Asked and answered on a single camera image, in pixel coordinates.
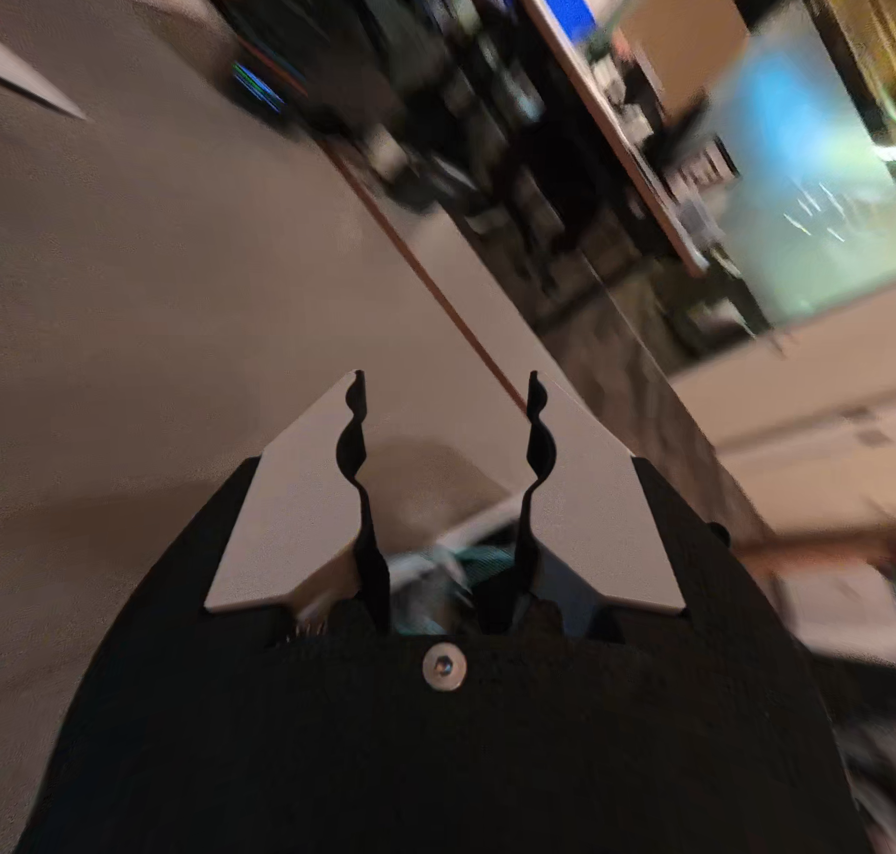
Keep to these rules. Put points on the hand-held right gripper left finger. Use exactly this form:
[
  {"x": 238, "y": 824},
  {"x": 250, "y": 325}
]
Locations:
[{"x": 294, "y": 518}]

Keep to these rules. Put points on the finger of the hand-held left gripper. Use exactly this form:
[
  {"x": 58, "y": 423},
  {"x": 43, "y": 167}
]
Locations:
[{"x": 35, "y": 80}]

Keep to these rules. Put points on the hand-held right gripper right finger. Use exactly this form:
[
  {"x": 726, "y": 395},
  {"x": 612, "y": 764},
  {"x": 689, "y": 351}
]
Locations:
[{"x": 602, "y": 518}]

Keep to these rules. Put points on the black portable power station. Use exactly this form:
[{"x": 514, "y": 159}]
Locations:
[{"x": 262, "y": 87}]

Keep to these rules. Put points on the glass office partition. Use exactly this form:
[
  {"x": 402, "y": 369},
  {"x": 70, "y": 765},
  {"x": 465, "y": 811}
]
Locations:
[{"x": 798, "y": 189}]

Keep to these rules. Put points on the wooden top desk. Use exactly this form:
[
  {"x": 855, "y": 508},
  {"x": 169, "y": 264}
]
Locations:
[{"x": 609, "y": 126}]

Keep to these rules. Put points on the tan rounded sign board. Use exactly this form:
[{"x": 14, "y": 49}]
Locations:
[{"x": 682, "y": 35}]

